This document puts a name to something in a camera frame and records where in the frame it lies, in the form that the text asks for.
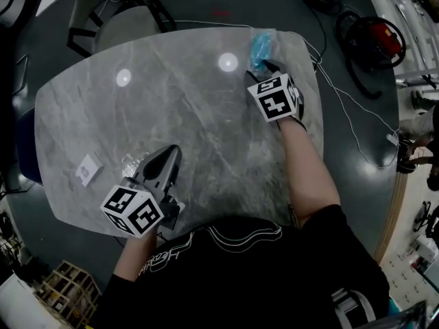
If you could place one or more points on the person's black shirt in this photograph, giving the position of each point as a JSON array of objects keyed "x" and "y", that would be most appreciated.
[{"x": 240, "y": 279}]

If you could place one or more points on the wooden crate rack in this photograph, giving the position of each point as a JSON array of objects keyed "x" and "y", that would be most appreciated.
[{"x": 68, "y": 293}]

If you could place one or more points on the person's left forearm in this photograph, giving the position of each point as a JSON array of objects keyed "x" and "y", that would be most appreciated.
[{"x": 137, "y": 252}]

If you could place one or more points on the white power strip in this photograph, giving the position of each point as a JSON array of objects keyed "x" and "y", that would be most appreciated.
[{"x": 392, "y": 139}]

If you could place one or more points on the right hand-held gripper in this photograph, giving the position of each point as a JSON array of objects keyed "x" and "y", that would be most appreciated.
[{"x": 274, "y": 98}]

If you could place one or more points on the grey chair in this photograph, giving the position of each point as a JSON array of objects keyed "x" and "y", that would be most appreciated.
[{"x": 127, "y": 26}]

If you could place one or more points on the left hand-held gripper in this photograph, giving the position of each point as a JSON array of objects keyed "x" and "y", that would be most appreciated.
[{"x": 137, "y": 214}]

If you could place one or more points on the person's right forearm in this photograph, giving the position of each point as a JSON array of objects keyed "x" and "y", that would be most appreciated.
[{"x": 305, "y": 173}]

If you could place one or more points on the blue chair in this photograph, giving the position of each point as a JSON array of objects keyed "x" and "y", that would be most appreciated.
[{"x": 29, "y": 146}]

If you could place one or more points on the clear plastic water bottle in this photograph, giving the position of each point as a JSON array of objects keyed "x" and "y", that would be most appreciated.
[{"x": 130, "y": 163}]

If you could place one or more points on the black red wheel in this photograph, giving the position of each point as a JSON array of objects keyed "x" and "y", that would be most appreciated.
[{"x": 374, "y": 43}]

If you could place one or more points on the small white box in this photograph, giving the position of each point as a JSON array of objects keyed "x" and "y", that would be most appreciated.
[{"x": 90, "y": 170}]

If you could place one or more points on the white metal rack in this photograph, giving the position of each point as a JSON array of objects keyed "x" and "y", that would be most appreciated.
[{"x": 411, "y": 29}]

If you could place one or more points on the blue plastic bag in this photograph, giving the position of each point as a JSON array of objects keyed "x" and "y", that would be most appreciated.
[{"x": 260, "y": 51}]

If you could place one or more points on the white marble table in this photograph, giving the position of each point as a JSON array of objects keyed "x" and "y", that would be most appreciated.
[{"x": 188, "y": 115}]

